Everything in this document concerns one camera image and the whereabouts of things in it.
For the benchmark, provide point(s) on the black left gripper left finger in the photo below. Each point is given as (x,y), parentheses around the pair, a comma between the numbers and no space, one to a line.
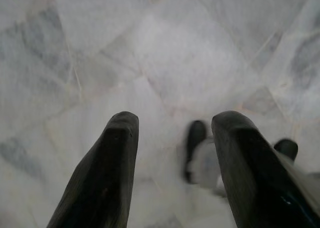
(105,175)

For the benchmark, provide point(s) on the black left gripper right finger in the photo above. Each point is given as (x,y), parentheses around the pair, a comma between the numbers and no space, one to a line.
(250,178)

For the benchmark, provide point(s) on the silver black robot left leg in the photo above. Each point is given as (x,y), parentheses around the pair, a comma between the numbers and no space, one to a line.
(196,138)

